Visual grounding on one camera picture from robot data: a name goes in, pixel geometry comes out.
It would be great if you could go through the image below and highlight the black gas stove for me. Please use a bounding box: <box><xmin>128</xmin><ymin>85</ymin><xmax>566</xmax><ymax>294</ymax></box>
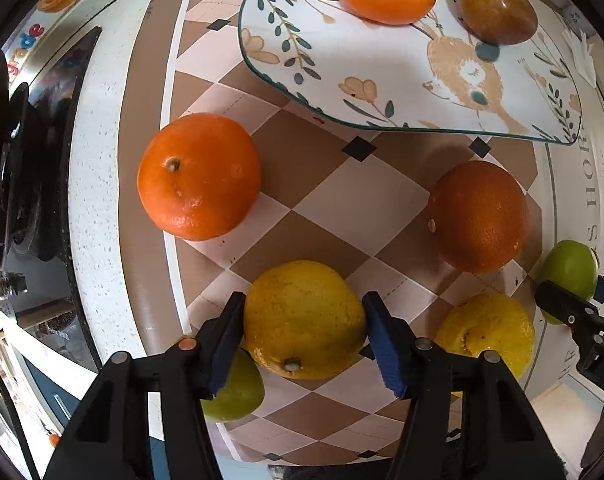
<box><xmin>0</xmin><ymin>27</ymin><xmax>101</xmax><ymax>271</ymax></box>

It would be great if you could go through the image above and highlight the white folded tissue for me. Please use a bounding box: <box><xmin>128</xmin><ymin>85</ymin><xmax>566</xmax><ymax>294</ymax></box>
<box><xmin>562</xmin><ymin>29</ymin><xmax>597</xmax><ymax>88</ymax></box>

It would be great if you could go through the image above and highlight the bright orange mandarin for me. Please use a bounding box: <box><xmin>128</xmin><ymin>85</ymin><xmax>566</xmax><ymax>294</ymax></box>
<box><xmin>137</xmin><ymin>113</ymin><xmax>262</xmax><ymax>242</ymax></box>

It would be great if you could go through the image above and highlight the yellow lemon with stem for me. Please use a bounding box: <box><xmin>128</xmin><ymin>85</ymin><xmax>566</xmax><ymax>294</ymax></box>
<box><xmin>243</xmin><ymin>260</ymin><xmax>367</xmax><ymax>380</ymax></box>

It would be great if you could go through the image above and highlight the dark orange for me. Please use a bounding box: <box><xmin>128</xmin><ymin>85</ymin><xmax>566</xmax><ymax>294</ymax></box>
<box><xmin>427</xmin><ymin>160</ymin><xmax>530</xmax><ymax>274</ymax></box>

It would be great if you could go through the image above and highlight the green apple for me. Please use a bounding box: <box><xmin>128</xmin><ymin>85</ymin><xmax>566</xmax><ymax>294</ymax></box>
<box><xmin>201</xmin><ymin>349</ymin><xmax>265</xmax><ymax>422</ymax></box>
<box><xmin>538</xmin><ymin>240</ymin><xmax>598</xmax><ymax>300</ymax></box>

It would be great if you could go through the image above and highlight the brown kiwi fruit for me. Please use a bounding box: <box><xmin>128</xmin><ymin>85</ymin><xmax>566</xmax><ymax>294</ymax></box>
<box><xmin>456</xmin><ymin>0</ymin><xmax>538</xmax><ymax>46</ymax></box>

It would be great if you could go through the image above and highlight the brown checkered mat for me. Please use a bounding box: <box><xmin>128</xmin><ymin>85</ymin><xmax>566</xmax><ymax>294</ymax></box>
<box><xmin>117</xmin><ymin>0</ymin><xmax>546</xmax><ymax>467</ymax></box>

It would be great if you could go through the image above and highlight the floral rabbit plate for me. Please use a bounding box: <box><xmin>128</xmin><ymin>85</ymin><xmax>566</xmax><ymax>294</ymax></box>
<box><xmin>239</xmin><ymin>0</ymin><xmax>583</xmax><ymax>145</ymax></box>

